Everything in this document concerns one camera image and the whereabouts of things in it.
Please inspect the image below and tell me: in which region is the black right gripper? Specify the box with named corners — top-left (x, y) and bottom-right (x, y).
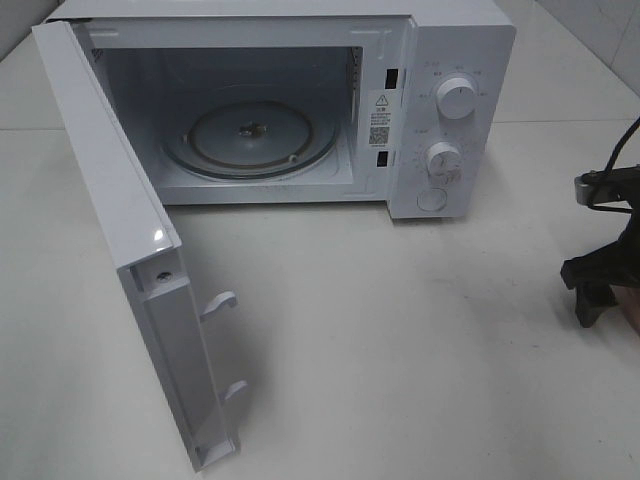
top-left (561, 212), bottom-right (639, 328)

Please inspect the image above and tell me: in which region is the pink round plate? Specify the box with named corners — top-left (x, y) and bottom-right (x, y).
top-left (616, 287), bottom-right (640, 334)

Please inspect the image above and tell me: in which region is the round door release button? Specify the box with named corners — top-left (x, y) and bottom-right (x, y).
top-left (416, 188), bottom-right (447, 212)

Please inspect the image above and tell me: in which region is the white microwave door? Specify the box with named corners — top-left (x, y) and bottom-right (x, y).
top-left (33, 21), bottom-right (247, 471)

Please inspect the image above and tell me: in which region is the white lower timer knob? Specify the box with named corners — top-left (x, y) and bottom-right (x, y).
top-left (425, 141), bottom-right (462, 176)

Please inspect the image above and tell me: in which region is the white upper power knob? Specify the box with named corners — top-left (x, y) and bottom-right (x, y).
top-left (436, 74), bottom-right (477, 120)

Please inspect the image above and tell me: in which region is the white microwave oven body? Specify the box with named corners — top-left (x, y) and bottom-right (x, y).
top-left (41, 1), bottom-right (516, 219)

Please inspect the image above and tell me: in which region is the white warning label sticker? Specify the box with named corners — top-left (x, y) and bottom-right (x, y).
top-left (366, 89), bottom-right (400, 149)

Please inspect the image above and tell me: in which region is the glass turntable tray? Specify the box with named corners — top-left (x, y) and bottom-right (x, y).
top-left (163, 100), bottom-right (340, 181)

